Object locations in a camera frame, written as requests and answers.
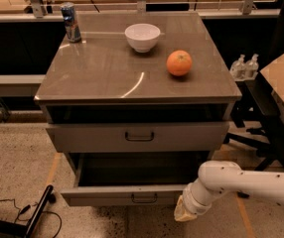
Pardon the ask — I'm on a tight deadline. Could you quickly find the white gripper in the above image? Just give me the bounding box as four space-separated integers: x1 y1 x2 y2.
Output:
174 181 213 222

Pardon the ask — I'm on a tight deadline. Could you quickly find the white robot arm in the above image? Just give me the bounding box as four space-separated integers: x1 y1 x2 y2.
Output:
174 161 284 222

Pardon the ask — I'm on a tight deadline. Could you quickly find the black floor cable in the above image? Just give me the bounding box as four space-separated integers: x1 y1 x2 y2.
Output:
0 136 64 238

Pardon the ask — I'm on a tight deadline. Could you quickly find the blue silver energy drink can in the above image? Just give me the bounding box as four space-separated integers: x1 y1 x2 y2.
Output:
61 2 81 43

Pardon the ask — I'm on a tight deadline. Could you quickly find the grey drawer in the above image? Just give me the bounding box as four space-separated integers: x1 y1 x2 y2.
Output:
47 122 229 153
61 151 210 206

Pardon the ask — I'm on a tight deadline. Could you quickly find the clear sanitizer bottle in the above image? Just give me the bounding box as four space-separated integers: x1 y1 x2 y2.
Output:
244 54 259 78
230 55 245 79

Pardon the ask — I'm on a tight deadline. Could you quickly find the grey top drawer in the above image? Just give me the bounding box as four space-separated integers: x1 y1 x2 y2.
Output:
47 122 229 153

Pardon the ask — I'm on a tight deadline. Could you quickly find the grey drawer cabinet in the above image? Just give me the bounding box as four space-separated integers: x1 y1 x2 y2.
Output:
33 10 243 174

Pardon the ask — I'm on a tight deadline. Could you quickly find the white ceramic bowl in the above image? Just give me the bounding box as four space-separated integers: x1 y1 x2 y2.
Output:
124 23 161 53

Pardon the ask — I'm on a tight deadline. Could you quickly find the clear sanitizer bottle left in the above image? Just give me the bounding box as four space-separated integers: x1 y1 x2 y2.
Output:
230 55 245 79

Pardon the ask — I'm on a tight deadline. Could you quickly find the black metal stand base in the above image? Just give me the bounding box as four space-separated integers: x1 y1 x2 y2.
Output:
0 184 57 238

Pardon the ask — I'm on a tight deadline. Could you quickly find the black office chair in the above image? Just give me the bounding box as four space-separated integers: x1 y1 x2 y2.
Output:
224 1 284 171

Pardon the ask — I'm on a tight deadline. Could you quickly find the clear sanitizer bottle right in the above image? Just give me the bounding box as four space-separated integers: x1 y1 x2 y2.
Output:
244 54 259 78

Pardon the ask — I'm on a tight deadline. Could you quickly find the orange fruit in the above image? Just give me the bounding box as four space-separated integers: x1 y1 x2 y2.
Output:
166 50 193 76

